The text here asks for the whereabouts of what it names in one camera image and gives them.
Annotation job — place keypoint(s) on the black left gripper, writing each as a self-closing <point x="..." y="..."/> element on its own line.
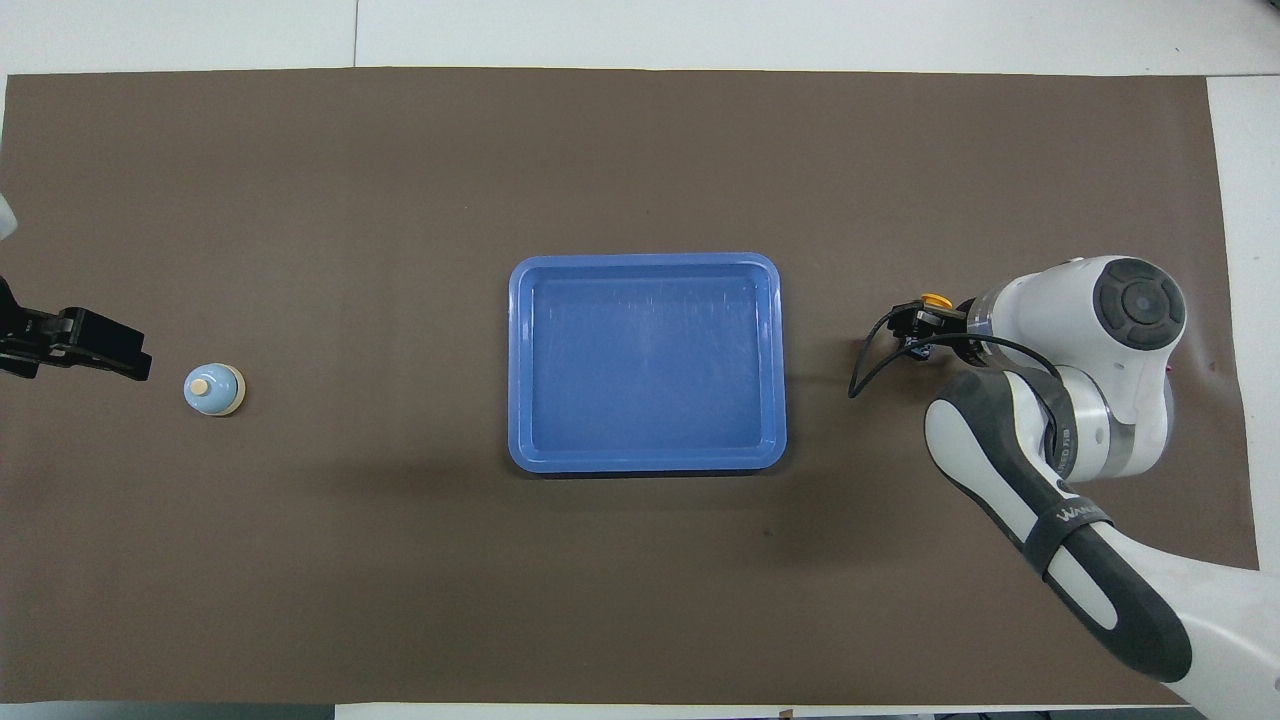
<point x="35" y="335"/>

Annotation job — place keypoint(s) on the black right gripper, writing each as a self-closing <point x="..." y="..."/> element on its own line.
<point x="945" y="325"/>

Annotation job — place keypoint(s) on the yellow push button switch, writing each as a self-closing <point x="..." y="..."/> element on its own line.
<point x="937" y="300"/>

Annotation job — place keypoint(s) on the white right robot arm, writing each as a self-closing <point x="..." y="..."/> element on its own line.
<point x="1050" y="300"/>

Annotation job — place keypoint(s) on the light blue call bell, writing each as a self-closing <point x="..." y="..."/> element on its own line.
<point x="212" y="390"/>

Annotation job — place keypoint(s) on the blue plastic tray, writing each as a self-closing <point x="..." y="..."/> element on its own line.
<point x="645" y="365"/>

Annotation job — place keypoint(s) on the brown table mat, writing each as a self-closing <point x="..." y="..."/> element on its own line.
<point x="400" y="580"/>

